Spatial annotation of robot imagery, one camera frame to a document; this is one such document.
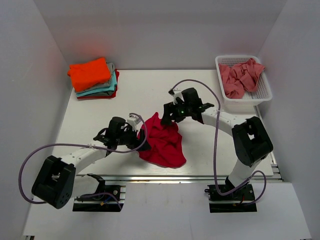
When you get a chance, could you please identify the aluminium table rail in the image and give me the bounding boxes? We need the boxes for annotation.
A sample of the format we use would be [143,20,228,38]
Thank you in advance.
[74,104,283,185]

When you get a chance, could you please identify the folded orange t shirt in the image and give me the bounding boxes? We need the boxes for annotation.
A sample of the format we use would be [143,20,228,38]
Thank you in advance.
[67,57,112,92]

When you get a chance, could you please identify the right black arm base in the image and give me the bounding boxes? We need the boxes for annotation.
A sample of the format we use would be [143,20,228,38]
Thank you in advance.
[204,184,257,213]

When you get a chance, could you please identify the white plastic basket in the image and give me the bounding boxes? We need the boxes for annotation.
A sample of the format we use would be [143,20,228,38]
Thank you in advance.
[215,55,273,109]

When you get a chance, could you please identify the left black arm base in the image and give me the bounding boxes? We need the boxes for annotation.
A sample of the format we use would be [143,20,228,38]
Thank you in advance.
[72,173,126,213]

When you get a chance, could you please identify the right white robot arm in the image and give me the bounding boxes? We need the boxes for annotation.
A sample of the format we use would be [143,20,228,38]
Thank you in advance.
[161,87,274,200]

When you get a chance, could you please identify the folded grey t shirt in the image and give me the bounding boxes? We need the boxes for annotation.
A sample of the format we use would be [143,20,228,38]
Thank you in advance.
[83,62,117,92]

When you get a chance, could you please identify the crumpled pink t shirt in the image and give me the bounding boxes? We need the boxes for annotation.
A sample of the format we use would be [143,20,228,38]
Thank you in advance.
[218,58,266,99]

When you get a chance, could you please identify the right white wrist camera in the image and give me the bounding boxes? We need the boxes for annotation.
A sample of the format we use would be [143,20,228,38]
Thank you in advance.
[168,88,183,105]

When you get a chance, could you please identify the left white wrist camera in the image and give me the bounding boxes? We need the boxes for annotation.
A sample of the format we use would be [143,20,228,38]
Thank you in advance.
[126,114,141,132]

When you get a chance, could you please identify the folded dark red t shirt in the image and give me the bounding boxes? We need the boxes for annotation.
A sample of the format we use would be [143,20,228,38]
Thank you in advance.
[77,85,118,99]

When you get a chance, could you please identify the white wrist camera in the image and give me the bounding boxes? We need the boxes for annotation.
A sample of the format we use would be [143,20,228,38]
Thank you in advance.
[126,114,141,132]
[168,88,183,105]

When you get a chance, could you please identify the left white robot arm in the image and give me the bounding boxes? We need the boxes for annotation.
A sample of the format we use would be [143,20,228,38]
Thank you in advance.
[31,113,151,209]

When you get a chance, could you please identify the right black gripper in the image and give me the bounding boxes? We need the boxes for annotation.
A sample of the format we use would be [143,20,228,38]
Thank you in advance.
[161,99,193,126]

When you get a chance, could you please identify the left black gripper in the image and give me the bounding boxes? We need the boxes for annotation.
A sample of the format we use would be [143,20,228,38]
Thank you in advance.
[116,125,152,152]

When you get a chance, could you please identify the folded turquoise t shirt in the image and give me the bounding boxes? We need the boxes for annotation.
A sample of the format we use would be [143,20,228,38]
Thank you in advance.
[75,69,119,98]

